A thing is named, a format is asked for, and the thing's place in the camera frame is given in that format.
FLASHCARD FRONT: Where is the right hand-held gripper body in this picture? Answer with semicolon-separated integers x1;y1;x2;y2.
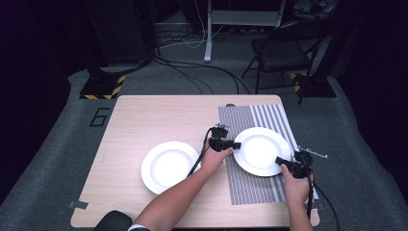
286;146;328;180

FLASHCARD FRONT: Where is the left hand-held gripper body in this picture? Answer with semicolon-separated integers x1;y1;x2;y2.
208;122;234;153

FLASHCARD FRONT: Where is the white round plate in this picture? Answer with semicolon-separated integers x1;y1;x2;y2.
232;126;293;178
140;141;202;196

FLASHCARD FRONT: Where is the person's left hand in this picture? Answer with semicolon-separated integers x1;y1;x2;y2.
198;147;234;177

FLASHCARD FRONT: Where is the person's right hand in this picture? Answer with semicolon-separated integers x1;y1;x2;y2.
280;164;316;205

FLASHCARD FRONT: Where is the grey striped woven placemat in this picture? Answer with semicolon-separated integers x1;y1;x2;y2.
217;104;319;206

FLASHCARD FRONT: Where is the black yellow striped stand base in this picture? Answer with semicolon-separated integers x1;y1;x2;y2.
79;73;127;101
290;72;338;99

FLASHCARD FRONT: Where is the black folding chair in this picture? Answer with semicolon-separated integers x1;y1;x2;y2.
241;19;325;94

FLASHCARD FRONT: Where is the white metal stand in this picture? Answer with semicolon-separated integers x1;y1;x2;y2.
203;0;287;64

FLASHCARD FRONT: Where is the white shirt sleeve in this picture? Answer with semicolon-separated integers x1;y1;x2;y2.
127;223;151;231

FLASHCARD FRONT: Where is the large black cabinet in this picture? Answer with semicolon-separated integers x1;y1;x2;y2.
81;0;159;66

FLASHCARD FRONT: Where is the grey tape strip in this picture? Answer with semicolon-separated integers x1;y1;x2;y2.
67;199;89;211

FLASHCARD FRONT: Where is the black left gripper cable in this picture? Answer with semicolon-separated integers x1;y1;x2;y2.
187;127;216;177

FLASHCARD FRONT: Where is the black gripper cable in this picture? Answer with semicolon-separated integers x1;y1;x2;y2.
301;153;341;231
187;127;216;177

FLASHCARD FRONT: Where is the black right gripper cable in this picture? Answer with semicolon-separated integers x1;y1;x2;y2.
301;153;341;231

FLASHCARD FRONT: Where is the black floor cable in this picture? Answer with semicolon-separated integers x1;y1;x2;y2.
157;59;216;95
153;57;252;95

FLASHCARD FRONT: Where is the white floor cable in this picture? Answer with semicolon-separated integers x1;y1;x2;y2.
159;0;226;50

